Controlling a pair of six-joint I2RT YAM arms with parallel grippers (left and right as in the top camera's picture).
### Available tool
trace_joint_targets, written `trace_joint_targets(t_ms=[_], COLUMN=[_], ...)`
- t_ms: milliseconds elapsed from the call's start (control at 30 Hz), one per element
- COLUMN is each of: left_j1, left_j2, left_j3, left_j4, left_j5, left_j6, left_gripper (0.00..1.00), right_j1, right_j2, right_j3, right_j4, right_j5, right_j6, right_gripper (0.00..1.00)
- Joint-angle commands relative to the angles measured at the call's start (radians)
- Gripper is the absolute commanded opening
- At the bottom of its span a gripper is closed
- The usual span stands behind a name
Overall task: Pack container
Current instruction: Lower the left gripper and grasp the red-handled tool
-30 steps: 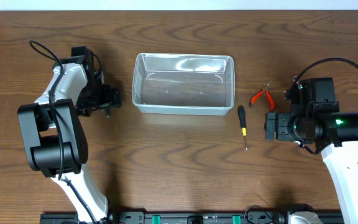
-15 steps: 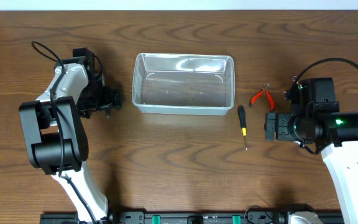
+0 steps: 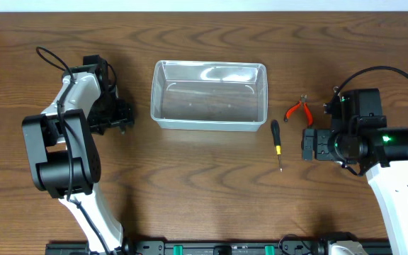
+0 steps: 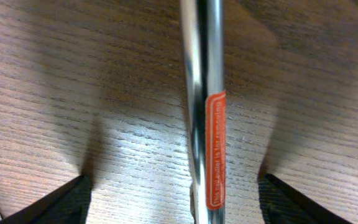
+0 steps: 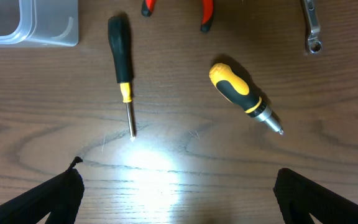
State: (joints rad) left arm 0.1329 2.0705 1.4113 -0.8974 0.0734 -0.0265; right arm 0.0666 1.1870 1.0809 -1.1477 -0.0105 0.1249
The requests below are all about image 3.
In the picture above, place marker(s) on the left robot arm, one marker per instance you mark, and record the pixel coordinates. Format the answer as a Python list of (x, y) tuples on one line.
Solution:
[(62, 154)]

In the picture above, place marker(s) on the small black handled hammer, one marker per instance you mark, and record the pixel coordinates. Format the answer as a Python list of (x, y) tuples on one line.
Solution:
[(123, 126)]

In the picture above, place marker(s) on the slim black yellow screwdriver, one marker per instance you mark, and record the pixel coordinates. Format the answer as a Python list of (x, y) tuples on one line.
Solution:
[(275, 129)]

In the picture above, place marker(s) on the orange handled cutting pliers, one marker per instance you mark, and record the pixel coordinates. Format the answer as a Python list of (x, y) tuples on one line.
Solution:
[(301, 103)]

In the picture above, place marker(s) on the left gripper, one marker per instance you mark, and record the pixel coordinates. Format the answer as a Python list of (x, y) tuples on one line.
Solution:
[(120, 112)]

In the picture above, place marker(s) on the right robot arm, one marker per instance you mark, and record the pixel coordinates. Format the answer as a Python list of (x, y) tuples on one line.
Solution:
[(386, 169)]

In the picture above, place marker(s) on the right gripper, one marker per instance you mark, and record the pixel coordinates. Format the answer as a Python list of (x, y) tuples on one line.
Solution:
[(320, 151)]

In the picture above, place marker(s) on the clear plastic container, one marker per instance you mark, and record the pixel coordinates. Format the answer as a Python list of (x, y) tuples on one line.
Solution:
[(216, 96)]

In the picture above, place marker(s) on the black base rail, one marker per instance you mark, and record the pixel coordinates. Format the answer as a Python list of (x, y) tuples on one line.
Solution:
[(290, 244)]

